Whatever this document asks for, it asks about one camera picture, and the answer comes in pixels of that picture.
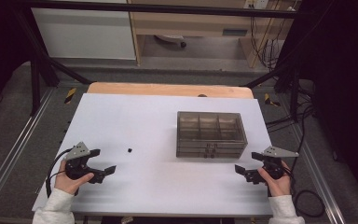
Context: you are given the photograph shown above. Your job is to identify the black floor cables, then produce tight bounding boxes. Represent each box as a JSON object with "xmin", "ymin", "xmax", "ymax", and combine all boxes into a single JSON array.
[{"xmin": 265, "ymin": 88, "xmax": 317, "ymax": 133}]

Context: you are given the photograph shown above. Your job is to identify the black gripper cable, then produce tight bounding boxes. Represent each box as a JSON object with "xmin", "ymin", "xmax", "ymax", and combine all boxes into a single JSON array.
[
  {"xmin": 286, "ymin": 105, "xmax": 326, "ymax": 218},
  {"xmin": 45, "ymin": 147, "xmax": 75, "ymax": 199}
]

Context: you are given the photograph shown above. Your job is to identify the smoked transparent drawer cabinet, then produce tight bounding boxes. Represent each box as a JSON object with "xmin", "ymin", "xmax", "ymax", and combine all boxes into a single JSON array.
[{"xmin": 175, "ymin": 110, "xmax": 249, "ymax": 159}]

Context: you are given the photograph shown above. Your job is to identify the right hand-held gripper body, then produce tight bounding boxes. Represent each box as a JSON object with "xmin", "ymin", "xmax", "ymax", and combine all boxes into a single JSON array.
[{"xmin": 244, "ymin": 146, "xmax": 300, "ymax": 185}]

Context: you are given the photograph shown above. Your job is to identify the black metal frame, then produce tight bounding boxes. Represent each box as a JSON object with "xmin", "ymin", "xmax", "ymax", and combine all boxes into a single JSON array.
[{"xmin": 11, "ymin": 0, "xmax": 307, "ymax": 123}]

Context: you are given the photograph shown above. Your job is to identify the wooden desk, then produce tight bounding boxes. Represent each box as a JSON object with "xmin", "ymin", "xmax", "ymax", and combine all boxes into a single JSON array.
[{"xmin": 127, "ymin": 0, "xmax": 300, "ymax": 68}]

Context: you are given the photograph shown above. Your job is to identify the person's left hand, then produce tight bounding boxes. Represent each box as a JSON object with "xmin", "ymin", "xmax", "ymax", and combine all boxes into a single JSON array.
[{"xmin": 53, "ymin": 160, "xmax": 95, "ymax": 196}]

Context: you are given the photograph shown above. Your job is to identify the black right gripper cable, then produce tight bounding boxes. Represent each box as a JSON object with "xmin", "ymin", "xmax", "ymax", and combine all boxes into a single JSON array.
[{"xmin": 286, "ymin": 105, "xmax": 326, "ymax": 218}]

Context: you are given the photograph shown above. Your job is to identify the person's right hand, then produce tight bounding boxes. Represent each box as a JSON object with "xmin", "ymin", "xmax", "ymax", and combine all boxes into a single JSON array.
[{"xmin": 257, "ymin": 161, "xmax": 293, "ymax": 198}]

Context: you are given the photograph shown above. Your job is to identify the white cabinet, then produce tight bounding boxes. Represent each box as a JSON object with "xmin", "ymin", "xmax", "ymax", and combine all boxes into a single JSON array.
[{"xmin": 30, "ymin": 7, "xmax": 137, "ymax": 61}]

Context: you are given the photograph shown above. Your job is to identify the black curtain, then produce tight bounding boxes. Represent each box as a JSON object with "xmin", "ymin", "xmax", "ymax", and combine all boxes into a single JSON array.
[
  {"xmin": 297, "ymin": 0, "xmax": 358, "ymax": 202},
  {"xmin": 0, "ymin": 0, "xmax": 33, "ymax": 125}
]

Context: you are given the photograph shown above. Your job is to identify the wooden table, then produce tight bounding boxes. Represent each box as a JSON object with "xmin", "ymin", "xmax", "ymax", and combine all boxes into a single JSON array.
[{"xmin": 86, "ymin": 81, "xmax": 255, "ymax": 100}]

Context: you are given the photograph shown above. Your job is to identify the aluminium rail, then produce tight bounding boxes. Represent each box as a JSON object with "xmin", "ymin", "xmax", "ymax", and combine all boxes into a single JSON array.
[
  {"xmin": 279, "ymin": 92, "xmax": 347, "ymax": 224},
  {"xmin": 0, "ymin": 88, "xmax": 56, "ymax": 213}
]

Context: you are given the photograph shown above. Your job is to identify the white power strip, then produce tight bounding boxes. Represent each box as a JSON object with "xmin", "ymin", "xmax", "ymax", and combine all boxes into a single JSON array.
[{"xmin": 243, "ymin": 0, "xmax": 270, "ymax": 10}]

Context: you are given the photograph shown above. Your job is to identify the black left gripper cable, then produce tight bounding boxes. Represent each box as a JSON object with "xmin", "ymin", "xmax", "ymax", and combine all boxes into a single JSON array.
[{"xmin": 45, "ymin": 147, "xmax": 75, "ymax": 199}]

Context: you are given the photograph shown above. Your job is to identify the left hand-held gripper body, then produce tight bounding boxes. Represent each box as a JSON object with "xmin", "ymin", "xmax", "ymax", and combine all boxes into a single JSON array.
[{"xmin": 63, "ymin": 141, "xmax": 106, "ymax": 185}]

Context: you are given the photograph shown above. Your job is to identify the chair base with caster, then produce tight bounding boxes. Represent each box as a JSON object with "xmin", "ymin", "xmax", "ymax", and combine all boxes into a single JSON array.
[{"xmin": 153, "ymin": 34, "xmax": 187, "ymax": 49}]

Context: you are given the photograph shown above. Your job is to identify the hanging cable bundle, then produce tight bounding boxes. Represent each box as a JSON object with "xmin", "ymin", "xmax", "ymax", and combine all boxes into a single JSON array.
[{"xmin": 249, "ymin": 13, "xmax": 289, "ymax": 73}]

